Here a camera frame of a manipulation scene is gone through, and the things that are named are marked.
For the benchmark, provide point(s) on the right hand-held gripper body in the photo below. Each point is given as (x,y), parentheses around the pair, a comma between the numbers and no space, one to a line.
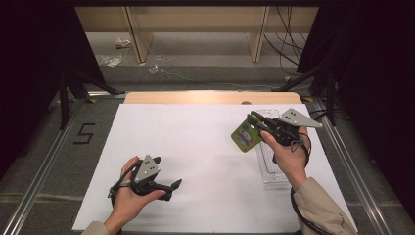
(287,130)

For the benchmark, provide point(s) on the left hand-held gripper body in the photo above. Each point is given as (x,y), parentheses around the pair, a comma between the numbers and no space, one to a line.
(147,171)

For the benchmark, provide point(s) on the green snack packet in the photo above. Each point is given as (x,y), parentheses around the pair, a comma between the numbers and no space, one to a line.
(243,138)

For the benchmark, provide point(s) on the clear plastic tray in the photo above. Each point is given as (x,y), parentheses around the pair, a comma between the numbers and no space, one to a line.
(270,169)

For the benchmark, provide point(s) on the person's right hand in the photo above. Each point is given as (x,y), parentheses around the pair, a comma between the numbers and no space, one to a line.
(292,163)

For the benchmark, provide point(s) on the person's left hand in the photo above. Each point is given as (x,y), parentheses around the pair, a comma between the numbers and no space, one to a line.
(129,205)

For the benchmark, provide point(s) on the yellow tape piece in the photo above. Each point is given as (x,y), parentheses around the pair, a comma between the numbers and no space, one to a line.
(287,78)
(92,100)
(307,99)

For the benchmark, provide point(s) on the white table sheet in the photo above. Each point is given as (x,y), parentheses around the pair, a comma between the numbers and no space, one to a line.
(195,137)

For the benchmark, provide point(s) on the black metal stand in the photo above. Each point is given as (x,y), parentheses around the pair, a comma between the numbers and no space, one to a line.
(331,104)
(64,104)

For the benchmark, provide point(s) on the tiny clear plastic scrap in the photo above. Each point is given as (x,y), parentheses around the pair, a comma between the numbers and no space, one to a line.
(153,69)

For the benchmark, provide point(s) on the black curtain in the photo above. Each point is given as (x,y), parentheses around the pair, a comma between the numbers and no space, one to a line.
(375,81)
(32,65)

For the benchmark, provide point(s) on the large crumpled plastic wrapper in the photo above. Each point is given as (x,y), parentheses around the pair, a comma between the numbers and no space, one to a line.
(111,60)

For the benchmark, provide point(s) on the beige wooden shelf unit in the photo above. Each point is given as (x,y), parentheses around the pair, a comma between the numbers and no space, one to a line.
(195,19)

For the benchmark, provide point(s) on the small crumpled plastic wrapper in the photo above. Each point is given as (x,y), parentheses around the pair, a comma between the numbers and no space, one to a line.
(123,42)

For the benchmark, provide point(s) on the aluminium floor rail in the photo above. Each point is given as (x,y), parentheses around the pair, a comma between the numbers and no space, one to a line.
(39,182)
(355,176)

